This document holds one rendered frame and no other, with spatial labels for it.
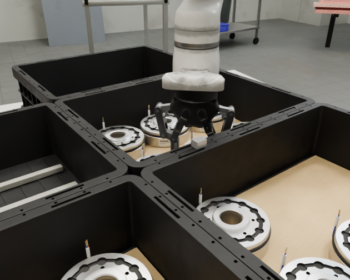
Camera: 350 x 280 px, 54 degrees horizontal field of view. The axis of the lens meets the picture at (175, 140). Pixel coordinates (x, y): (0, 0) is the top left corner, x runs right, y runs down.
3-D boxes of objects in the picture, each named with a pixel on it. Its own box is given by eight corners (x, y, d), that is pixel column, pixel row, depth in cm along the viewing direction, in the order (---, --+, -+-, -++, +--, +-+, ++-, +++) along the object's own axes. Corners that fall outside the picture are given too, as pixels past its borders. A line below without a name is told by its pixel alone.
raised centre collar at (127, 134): (121, 129, 69) (121, 126, 69) (135, 138, 66) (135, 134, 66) (100, 136, 67) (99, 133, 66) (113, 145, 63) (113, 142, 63)
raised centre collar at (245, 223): (228, 203, 48) (228, 200, 48) (257, 220, 45) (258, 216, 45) (204, 219, 45) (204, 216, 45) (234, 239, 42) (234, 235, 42)
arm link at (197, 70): (160, 90, 50) (160, 48, 47) (170, 69, 60) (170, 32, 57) (224, 93, 49) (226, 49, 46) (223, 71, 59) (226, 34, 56)
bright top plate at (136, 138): (126, 123, 73) (125, 120, 73) (154, 140, 66) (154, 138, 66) (81, 137, 67) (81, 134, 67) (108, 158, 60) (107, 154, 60)
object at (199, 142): (200, 142, 50) (200, 135, 49) (206, 146, 49) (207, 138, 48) (190, 146, 49) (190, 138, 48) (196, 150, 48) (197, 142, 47)
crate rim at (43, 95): (146, 52, 108) (145, 44, 107) (210, 75, 87) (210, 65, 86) (11, 75, 87) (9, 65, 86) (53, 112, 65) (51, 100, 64)
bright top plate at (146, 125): (168, 111, 79) (168, 109, 78) (198, 126, 72) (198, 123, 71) (130, 123, 73) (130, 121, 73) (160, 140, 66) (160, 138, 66)
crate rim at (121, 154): (210, 75, 87) (211, 65, 86) (316, 112, 65) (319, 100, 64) (53, 112, 65) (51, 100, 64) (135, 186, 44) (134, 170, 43)
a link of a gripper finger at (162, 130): (161, 101, 60) (172, 130, 63) (152, 103, 61) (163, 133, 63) (159, 106, 58) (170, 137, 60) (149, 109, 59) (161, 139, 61)
